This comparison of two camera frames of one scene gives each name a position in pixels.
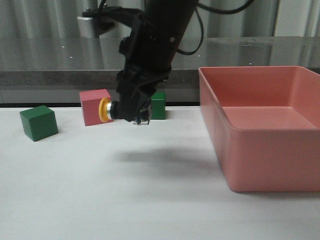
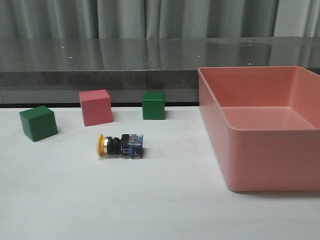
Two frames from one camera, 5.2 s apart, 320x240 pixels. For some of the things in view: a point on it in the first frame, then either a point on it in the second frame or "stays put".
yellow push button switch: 109,109 → 130,145
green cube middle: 158,106 stays put
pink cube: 91,100 stays put
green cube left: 39,122 stays put
